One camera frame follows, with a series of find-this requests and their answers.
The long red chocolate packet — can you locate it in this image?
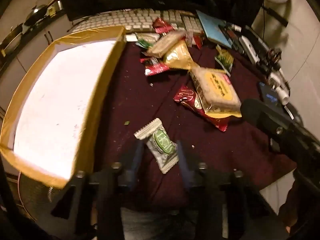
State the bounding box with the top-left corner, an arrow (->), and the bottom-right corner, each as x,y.
174,85 -> 230,132

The white kitchen cabinet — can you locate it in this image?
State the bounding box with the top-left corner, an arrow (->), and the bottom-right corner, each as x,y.
0,11 -> 73,110

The person's right forearm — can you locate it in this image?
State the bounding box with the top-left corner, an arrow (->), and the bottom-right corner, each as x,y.
277,177 -> 320,233

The green and white candy packet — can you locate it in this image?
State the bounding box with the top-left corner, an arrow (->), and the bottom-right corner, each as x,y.
134,118 -> 179,174

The crinkled red packet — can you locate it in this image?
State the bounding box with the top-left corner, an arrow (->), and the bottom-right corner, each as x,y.
152,17 -> 175,35

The black device with blue display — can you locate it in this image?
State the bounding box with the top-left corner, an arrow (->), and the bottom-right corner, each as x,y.
258,81 -> 281,108

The metal cooking bowl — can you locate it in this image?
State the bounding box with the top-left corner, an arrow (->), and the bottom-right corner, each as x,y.
0,24 -> 24,54

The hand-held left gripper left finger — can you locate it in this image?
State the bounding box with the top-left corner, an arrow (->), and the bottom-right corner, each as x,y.
50,140 -> 145,240

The white box with yellow edges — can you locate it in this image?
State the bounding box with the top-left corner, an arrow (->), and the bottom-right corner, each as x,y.
0,26 -> 126,190

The white keyboard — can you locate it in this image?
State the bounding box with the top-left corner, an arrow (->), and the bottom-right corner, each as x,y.
69,9 -> 204,34

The white device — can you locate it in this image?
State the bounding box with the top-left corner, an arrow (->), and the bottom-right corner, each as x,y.
239,35 -> 260,62

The floor fan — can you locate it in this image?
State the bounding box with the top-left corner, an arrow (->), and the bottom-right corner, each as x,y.
19,174 -> 62,220

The white adapter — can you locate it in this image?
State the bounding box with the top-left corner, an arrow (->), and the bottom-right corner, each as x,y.
268,72 -> 290,105

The small red packet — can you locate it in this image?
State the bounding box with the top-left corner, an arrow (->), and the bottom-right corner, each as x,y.
192,34 -> 203,50

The beige cracker packet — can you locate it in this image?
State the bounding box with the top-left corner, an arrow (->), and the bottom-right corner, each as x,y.
146,31 -> 185,58

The black wok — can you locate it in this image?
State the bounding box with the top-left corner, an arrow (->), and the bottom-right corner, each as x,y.
24,4 -> 52,27

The green leaf print packet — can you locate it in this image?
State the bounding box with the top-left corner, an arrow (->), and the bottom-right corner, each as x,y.
214,44 -> 234,77

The golden snack packet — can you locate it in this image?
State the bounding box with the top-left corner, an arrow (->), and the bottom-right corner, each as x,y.
162,41 -> 200,72

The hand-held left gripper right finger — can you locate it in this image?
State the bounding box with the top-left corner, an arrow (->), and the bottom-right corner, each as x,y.
176,141 -> 273,240

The yellow label cracker packet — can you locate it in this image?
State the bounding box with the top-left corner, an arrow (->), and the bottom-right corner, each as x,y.
189,66 -> 242,118

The red snack packet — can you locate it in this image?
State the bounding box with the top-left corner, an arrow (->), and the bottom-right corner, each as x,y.
140,57 -> 171,77

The blue notebook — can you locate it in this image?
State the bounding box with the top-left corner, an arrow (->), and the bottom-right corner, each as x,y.
196,10 -> 233,48

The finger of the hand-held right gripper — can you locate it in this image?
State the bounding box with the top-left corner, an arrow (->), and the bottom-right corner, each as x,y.
240,99 -> 300,140

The maroon table cloth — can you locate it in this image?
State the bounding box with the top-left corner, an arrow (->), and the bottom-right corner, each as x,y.
89,34 -> 298,205

